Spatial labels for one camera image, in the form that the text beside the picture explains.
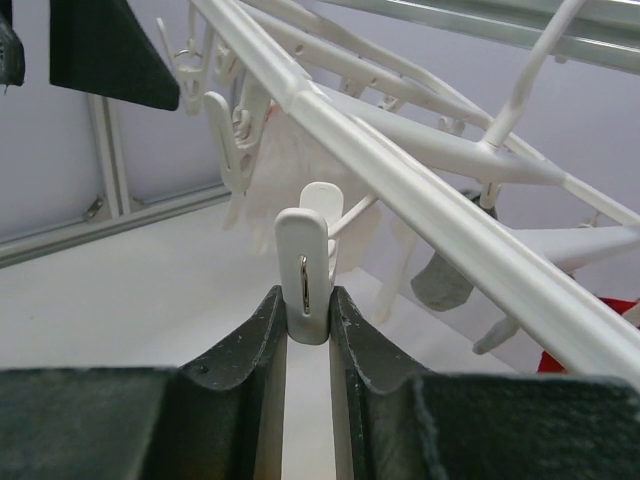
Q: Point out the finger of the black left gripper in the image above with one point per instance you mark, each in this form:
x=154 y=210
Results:
x=99 y=47
x=12 y=50

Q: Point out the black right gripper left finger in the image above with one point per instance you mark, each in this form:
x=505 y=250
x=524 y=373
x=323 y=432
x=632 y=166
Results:
x=219 y=416

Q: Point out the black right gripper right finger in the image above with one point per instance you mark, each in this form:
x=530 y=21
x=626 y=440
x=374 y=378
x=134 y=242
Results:
x=395 y=419

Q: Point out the white clothes peg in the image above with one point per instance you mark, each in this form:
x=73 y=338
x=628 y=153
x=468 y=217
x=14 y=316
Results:
x=306 y=270

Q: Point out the white plastic clip hanger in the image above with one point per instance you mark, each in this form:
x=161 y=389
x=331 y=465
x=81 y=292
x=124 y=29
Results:
x=568 y=321

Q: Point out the grey sock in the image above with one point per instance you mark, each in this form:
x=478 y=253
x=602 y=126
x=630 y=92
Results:
x=439 y=286
x=498 y=334

